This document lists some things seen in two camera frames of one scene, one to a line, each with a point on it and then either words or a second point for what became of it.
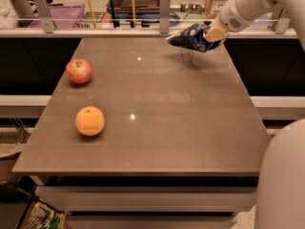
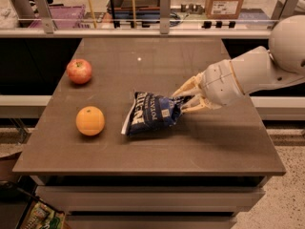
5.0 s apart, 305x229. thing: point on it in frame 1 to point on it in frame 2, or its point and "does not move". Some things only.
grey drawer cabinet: x=149 y=201 does not move
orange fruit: x=90 y=120 does not move
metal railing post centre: x=164 y=11 does not move
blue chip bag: x=193 y=36 to x=150 y=112
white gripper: x=231 y=17 to x=219 y=81
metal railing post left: x=43 y=10 does not move
